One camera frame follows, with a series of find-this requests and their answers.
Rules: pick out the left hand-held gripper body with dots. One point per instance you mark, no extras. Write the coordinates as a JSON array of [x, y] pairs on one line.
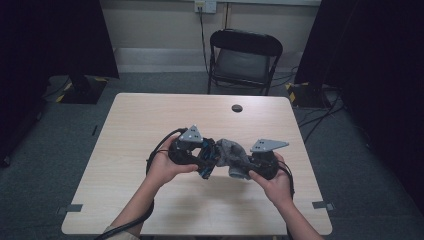
[[191, 136]]

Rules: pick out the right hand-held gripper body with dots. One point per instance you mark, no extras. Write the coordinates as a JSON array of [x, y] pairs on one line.
[[266, 163]]

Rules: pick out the blue toy car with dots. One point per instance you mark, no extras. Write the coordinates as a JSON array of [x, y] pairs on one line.
[[210, 156]]

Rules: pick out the grey cloth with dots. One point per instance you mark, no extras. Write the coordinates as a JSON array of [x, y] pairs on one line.
[[233, 156]]

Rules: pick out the person's right hand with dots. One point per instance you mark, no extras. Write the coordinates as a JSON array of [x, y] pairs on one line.
[[278, 190]]

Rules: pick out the person's left hand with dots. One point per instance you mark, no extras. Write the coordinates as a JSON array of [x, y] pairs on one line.
[[160, 170]]

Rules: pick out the black table grommet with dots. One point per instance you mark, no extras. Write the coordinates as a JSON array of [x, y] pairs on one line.
[[237, 108]]

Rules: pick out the grey tape strip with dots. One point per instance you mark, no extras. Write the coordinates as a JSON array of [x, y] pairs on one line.
[[323, 205], [70, 209]]

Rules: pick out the black stand base yellow tape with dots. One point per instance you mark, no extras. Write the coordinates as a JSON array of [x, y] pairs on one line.
[[83, 91], [306, 96]]

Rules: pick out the black folding chair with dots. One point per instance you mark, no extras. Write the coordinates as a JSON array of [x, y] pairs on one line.
[[245, 63]]

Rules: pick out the black curtain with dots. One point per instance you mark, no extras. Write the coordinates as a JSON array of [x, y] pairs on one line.
[[50, 40], [376, 66]]

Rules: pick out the white wall skirting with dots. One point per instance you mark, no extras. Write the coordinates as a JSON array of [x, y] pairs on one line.
[[160, 60]]

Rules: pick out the white wall socket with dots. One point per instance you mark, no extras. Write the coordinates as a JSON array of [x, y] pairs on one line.
[[205, 6]]

